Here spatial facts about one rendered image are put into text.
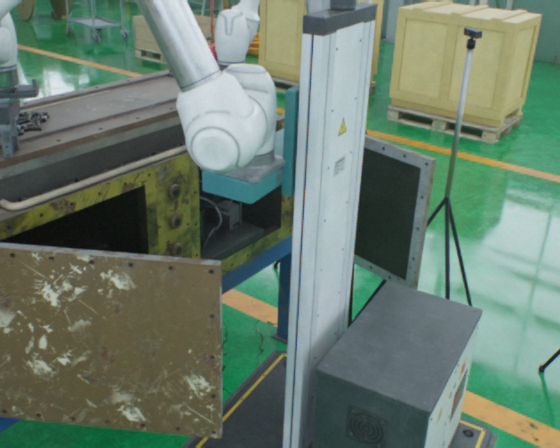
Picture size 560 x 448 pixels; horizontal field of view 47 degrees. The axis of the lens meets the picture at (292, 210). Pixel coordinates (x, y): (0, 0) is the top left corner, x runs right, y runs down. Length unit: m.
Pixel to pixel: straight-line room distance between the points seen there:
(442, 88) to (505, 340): 3.58
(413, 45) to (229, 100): 5.41
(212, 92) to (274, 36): 6.38
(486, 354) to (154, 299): 2.19
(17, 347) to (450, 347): 1.23
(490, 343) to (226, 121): 2.47
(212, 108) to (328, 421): 1.01
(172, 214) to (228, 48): 0.62
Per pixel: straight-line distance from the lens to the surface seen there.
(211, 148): 1.42
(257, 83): 1.63
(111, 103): 2.41
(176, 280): 1.65
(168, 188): 2.26
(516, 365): 3.50
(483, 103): 6.60
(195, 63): 1.46
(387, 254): 2.63
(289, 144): 1.75
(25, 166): 1.98
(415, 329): 2.10
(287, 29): 7.67
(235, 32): 2.11
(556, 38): 10.84
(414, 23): 6.76
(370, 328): 2.07
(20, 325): 1.89
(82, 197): 2.03
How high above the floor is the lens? 2.03
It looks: 25 degrees down
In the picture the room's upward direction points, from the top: 3 degrees clockwise
